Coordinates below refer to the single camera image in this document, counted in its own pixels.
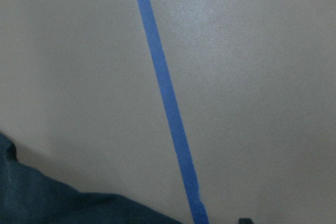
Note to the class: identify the black graphic t-shirt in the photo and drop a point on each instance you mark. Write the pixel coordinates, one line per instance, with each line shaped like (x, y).
(28, 196)

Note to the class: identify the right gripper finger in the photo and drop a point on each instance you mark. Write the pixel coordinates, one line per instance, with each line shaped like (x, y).
(244, 221)

